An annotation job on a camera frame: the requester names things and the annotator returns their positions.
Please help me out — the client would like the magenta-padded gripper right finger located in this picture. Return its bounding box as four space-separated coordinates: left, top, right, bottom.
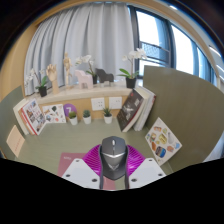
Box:
125 144 167 190

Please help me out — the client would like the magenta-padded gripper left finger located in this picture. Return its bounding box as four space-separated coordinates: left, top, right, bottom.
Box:
61 144 102 190

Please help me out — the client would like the grey computer mouse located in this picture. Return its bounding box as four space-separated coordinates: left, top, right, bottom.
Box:
98 135 129 181

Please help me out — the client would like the pink mouse pad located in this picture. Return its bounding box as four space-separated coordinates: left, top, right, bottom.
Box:
57 152 116 191

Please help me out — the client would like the white food sticker sheet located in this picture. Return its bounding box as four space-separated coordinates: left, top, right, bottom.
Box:
144 116 183 167

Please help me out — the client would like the small succulent in white pot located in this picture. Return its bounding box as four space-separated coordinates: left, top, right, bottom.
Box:
67 111 79 126
82 109 92 125
102 107 114 125

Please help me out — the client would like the dark cover book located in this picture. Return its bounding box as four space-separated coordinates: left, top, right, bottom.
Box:
116 88 145 133

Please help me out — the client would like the white books stack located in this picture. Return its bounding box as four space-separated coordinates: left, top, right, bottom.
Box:
133 85 157 132

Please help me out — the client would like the white mixed sticker sheet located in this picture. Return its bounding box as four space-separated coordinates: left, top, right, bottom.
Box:
41 103 67 124

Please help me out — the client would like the purple round number disc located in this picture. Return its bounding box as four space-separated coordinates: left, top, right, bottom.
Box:
62 103 78 118

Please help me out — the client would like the beige paper card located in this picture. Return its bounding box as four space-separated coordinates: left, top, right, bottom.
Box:
5 124 26 159

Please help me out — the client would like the photo collage cover book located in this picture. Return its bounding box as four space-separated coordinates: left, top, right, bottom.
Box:
20 98 47 136

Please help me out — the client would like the cream cover book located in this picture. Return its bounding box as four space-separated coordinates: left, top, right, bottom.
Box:
12 98 31 136

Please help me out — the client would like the large white orchid black pot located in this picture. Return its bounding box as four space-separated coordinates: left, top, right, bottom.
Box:
118 48 148 89

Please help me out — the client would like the small white orchid black pot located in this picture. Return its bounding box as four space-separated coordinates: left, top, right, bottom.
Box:
26 68 49 98

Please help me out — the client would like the black horse figure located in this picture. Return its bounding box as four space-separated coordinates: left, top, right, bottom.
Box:
95 68 115 84

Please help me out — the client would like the wooden hand model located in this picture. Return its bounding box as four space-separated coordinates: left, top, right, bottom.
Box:
45 63 60 95

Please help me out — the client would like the wooden mannequin figure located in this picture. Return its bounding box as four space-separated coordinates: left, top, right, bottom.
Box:
62 52 74 89

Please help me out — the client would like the white orchid behind horses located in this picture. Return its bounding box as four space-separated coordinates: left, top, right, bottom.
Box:
74 54 98 85

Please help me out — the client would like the dark framed window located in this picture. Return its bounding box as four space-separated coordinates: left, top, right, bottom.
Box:
128 4 218 88

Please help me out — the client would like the grey-white curtain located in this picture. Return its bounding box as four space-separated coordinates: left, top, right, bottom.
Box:
23 2 138 98

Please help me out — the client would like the white wall socket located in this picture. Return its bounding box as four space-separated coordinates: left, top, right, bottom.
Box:
108 96 123 110
90 97 106 112

